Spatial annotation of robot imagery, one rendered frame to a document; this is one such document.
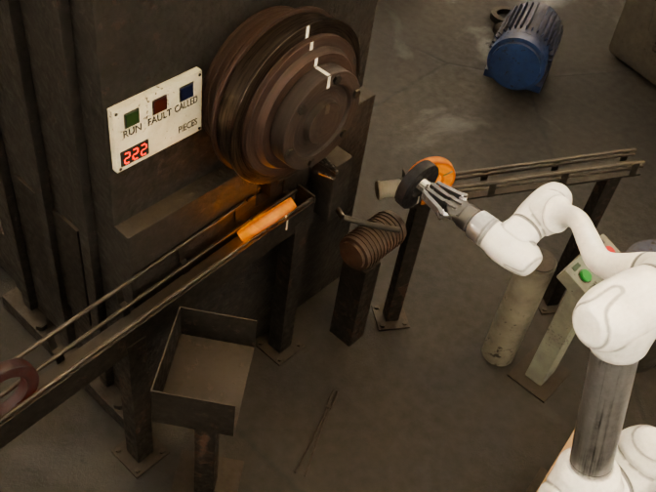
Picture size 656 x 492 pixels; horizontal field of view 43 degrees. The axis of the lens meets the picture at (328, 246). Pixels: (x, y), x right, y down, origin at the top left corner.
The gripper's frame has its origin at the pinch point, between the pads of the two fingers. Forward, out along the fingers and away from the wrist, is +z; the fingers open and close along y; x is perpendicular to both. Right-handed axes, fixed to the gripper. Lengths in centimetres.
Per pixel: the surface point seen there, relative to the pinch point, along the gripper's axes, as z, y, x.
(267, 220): 18.7, -41.6, -4.5
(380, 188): 13.4, 3.3, -16.1
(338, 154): 25.4, -5.7, -5.6
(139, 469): 15, -89, -84
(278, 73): 23, -40, 42
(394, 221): 9.0, 10.6, -32.0
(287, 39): 25, -37, 48
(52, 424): 47, -98, -87
